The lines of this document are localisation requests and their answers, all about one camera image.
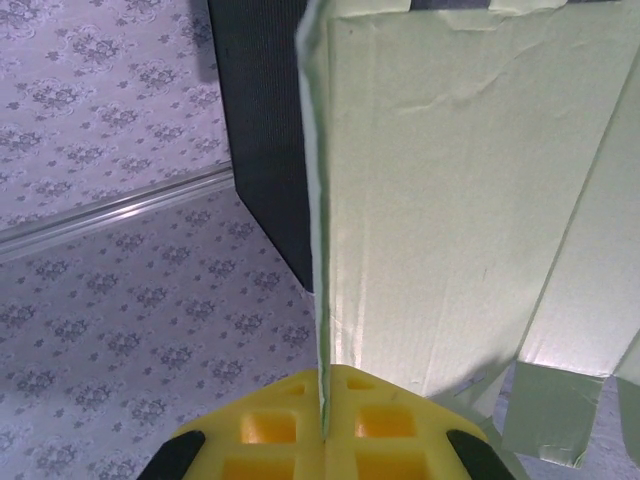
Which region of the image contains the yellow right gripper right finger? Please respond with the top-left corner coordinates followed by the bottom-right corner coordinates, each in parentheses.
top-left (324, 364), bottom-right (521, 480)

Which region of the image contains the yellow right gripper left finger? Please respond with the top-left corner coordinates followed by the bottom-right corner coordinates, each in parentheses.
top-left (142, 367), bottom-right (327, 480)

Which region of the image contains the light green paper box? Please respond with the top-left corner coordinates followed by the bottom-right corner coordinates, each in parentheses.
top-left (293, 0), bottom-right (640, 472)

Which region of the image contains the black carrying case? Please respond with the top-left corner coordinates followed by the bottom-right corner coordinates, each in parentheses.
top-left (206, 0), bottom-right (322, 294)

